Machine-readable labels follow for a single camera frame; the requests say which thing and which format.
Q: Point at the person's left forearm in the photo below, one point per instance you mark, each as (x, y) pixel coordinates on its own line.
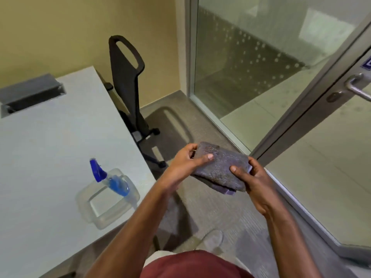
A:
(130, 231)

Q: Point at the black office chair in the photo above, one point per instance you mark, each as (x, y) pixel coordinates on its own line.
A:
(127, 83)

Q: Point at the person's red shirt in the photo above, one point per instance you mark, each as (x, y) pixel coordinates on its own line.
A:
(197, 266)

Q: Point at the person's right forearm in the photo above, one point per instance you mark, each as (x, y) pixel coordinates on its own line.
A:
(292, 246)

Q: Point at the blue door sign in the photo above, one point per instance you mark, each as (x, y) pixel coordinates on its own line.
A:
(367, 63)

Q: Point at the blue trigger spray bottle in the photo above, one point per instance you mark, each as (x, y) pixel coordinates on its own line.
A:
(116, 182)

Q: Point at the person's right hand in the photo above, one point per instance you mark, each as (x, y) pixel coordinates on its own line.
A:
(259, 189)

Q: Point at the clear plastic container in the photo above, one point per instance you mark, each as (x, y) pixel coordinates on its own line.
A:
(98, 212)

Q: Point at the glass door with metal frame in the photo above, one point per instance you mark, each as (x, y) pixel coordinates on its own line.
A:
(318, 92)

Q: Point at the person's left hand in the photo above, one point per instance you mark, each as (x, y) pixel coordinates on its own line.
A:
(180, 167)

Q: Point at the round door lock cylinder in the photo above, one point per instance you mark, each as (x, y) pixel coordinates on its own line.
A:
(333, 97)

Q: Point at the person's right thumb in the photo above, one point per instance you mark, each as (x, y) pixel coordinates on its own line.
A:
(238, 173)

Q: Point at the gray cleaning cloth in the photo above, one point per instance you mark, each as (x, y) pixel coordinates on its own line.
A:
(221, 170)

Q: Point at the glass partition with dotted film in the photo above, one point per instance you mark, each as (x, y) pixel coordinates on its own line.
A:
(246, 54)

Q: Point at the person's left thumb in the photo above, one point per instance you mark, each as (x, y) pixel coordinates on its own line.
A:
(203, 160)

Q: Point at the person's beige shoe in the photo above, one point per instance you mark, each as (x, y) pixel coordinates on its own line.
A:
(213, 240)

